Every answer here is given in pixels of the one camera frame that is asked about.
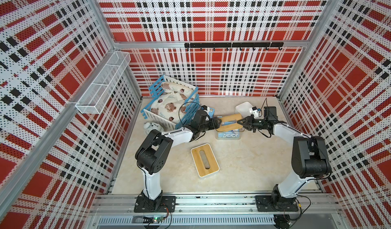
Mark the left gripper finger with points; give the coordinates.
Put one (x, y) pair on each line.
(217, 120)
(216, 126)

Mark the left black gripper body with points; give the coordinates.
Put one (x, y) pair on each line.
(207, 125)

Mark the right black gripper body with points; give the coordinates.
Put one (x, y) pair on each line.
(258, 123)

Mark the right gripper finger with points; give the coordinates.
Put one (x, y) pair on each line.
(246, 120)
(246, 126)

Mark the bamboo lid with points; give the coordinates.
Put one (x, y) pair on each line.
(229, 123)

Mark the clear plastic tissue box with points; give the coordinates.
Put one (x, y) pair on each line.
(227, 139)

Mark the blue tissue pack front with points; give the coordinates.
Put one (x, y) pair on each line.
(228, 134)

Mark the blue tissue pack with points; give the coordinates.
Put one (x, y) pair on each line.
(211, 116)
(228, 134)

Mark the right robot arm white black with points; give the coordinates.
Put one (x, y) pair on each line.
(309, 159)

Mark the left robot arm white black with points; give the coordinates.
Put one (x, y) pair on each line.
(154, 151)

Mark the blue tissue pack rear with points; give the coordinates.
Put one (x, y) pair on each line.
(211, 116)

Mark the white plastic box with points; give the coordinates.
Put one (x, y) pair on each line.
(243, 109)

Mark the white bamboo-lid tissue box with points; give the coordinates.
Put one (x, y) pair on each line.
(205, 161)

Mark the blue white slatted crate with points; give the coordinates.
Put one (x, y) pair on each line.
(192, 104)

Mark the bear print cloth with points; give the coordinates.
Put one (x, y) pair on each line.
(170, 104)

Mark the white alarm clock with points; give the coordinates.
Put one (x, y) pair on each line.
(149, 126)

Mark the green circuit board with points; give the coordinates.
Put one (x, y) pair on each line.
(150, 220)

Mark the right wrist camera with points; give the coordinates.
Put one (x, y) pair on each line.
(256, 112)

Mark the black hook rail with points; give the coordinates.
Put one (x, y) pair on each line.
(239, 45)

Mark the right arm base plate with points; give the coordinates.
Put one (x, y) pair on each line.
(268, 203)

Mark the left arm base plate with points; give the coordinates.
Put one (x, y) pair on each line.
(162, 204)

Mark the white wire mesh shelf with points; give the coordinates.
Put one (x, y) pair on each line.
(109, 72)

